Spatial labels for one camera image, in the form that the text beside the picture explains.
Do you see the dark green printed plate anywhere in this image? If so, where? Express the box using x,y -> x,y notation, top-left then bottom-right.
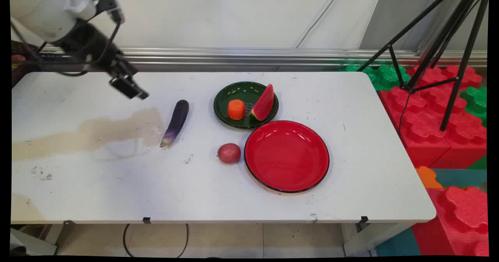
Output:
213,81 -> 280,129

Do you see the green foam block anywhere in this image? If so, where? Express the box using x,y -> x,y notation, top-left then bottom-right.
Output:
338,61 -> 412,92
459,86 -> 488,127

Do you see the red plate with black rim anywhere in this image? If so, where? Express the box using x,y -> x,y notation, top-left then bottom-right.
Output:
244,120 -> 330,194

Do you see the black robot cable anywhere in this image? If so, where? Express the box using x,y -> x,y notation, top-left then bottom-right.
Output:
11,18 -> 122,77

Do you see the black tripod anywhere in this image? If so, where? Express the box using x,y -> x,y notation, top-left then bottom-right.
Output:
357,0 -> 490,132

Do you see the red round toy fruit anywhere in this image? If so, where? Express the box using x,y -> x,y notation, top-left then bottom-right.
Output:
217,143 -> 242,165

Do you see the purple toy eggplant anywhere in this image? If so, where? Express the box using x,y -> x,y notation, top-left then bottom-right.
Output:
159,99 -> 190,149

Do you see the aluminium wall rail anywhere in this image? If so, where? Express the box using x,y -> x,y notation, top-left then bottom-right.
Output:
39,47 -> 488,68

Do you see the teal foam mat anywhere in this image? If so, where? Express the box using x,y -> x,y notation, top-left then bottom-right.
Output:
431,168 -> 488,188

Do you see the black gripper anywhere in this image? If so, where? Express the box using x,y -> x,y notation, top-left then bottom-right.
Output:
53,18 -> 150,100

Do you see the thin black tripod cable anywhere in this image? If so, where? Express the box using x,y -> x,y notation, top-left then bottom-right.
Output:
398,90 -> 412,138

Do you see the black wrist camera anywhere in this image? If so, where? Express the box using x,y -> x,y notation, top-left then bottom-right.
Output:
91,0 -> 126,24

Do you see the orange toy tangerine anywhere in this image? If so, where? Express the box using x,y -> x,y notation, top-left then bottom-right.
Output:
227,99 -> 246,121

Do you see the orange foam piece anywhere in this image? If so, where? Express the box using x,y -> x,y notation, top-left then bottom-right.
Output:
415,166 -> 444,189

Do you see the dark wicker basket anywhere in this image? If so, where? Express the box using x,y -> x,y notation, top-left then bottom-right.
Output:
11,40 -> 41,88

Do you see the grey table leg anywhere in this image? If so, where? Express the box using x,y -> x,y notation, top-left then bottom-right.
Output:
342,222 -> 414,257
10,225 -> 58,256

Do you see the red toy watermelon slice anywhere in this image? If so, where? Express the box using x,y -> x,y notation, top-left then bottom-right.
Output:
249,83 -> 275,122

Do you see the large red foam block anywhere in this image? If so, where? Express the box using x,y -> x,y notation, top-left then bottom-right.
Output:
411,186 -> 490,257
378,86 -> 470,169
405,64 -> 483,89

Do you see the black floor cable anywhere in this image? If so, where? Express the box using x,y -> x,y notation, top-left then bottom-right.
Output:
123,223 -> 190,258

